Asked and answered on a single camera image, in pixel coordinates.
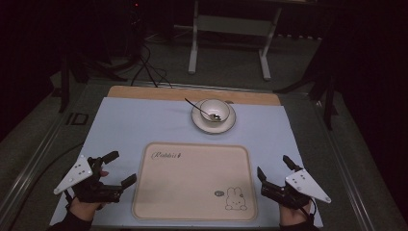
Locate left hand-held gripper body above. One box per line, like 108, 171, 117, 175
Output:
53, 155, 125, 204

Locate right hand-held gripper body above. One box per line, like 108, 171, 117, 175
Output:
260, 167, 332, 210

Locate person's right hand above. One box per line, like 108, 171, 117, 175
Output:
278, 201, 313, 227

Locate person's left hand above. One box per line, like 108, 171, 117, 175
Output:
67, 169, 110, 223

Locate light blue table mat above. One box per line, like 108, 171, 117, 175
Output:
49, 96, 323, 229

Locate beige tray with rabbit print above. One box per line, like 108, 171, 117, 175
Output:
132, 141, 258, 222

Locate white saucer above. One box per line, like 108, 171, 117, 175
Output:
191, 98, 237, 135

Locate black stand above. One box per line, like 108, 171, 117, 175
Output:
57, 47, 129, 114
273, 32, 339, 131

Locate white bowl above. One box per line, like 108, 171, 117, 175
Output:
199, 98, 235, 124

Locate metal spoon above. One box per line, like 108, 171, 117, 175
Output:
184, 97, 222, 122

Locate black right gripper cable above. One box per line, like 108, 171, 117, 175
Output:
299, 196, 318, 224

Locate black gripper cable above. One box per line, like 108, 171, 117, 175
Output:
299, 196, 318, 224
63, 190, 74, 210

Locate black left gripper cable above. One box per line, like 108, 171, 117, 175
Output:
63, 190, 74, 210

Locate black cable on floor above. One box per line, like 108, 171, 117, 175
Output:
0, 142, 85, 222

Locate grey metal floor rail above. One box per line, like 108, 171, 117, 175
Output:
312, 95, 377, 231
0, 81, 114, 230

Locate black floor cables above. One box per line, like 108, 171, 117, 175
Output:
130, 42, 173, 89

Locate white metal table frame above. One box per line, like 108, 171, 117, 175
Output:
188, 0, 283, 82

